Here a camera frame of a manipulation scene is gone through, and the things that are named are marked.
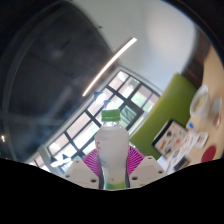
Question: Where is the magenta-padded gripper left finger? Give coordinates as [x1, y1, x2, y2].
[63, 148, 101, 190]

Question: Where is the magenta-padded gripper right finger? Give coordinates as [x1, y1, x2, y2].
[123, 145, 167, 190]

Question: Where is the white green-capped drink bottle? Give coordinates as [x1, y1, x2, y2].
[94, 108, 130, 191]

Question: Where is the white paper sheet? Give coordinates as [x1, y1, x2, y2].
[155, 153, 178, 174]

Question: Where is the black-framed picture stand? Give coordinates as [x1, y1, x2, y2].
[151, 119, 189, 158]

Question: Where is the colourful printed leaflet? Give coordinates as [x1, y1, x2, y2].
[168, 131, 201, 168]

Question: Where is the small white box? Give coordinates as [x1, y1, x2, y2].
[196, 132, 210, 149]

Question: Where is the green upholstered bench backrest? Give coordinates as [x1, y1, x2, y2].
[129, 73, 198, 161]

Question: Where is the white ceramic bowl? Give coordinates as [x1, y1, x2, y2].
[189, 84, 211, 118]

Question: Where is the small paper receipt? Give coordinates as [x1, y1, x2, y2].
[210, 97, 224, 129]

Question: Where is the curved strip ceiling light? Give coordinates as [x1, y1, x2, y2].
[82, 37, 138, 98]

